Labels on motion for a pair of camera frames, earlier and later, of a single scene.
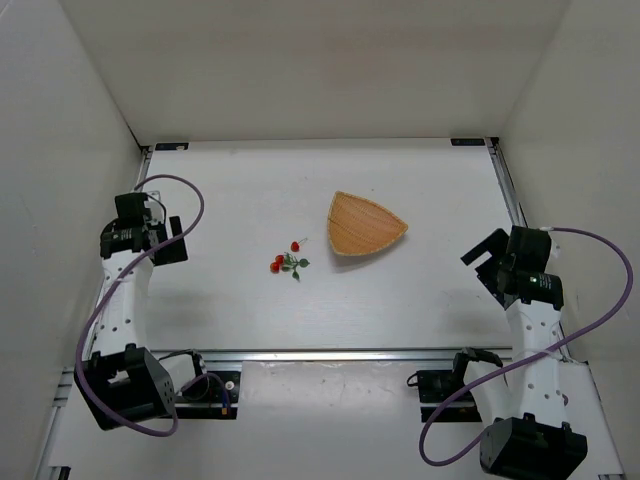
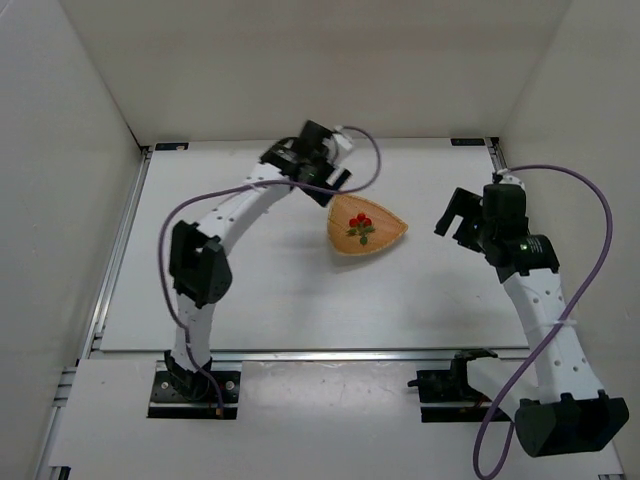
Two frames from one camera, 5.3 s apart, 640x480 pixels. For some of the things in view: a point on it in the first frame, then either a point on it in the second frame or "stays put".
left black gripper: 167,245 to 326,185
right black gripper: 489,265 to 465,226
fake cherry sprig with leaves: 287,262 to 360,225
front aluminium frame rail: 338,355 stays put
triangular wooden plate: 357,225 stays put
